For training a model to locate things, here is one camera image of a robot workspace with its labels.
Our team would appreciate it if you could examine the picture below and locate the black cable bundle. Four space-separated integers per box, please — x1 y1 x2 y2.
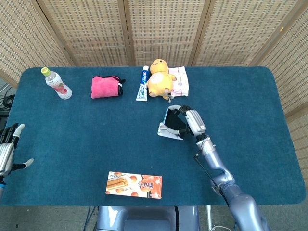
0 86 15 114

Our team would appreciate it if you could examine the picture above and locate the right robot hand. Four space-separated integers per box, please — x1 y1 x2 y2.
165 104 207 141

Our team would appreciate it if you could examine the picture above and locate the woven bamboo folding screen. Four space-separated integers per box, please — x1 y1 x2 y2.
0 0 308 169

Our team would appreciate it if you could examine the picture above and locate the white pink tissue packet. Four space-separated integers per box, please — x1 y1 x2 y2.
167 66 190 97

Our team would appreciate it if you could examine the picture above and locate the peach drink bottle green cap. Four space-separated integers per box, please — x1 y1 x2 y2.
40 67 73 100

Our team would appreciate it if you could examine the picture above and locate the orange egg roll snack box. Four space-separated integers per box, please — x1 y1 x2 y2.
105 171 163 200

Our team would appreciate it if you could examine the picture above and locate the white blue toothpaste tube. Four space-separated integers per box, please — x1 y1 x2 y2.
135 65 151 102

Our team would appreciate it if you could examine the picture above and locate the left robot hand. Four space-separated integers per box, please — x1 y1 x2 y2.
0 123 35 178

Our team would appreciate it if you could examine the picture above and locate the white table leg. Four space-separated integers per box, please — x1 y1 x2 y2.
206 205 213 228

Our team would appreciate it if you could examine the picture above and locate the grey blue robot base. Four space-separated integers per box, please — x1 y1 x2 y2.
95 205 200 231

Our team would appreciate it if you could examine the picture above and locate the white folding phone stand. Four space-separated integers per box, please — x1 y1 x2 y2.
157 122 183 141

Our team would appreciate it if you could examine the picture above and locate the black smartphone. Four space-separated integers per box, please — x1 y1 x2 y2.
163 107 188 133

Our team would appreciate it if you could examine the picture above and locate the blue felt table cover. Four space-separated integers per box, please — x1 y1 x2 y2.
0 66 307 207

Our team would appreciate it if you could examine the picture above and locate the yellow plush toy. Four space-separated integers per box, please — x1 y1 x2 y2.
147 59 177 101

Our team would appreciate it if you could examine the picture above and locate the pink folded towel black trim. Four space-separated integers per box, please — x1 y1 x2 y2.
90 75 127 99

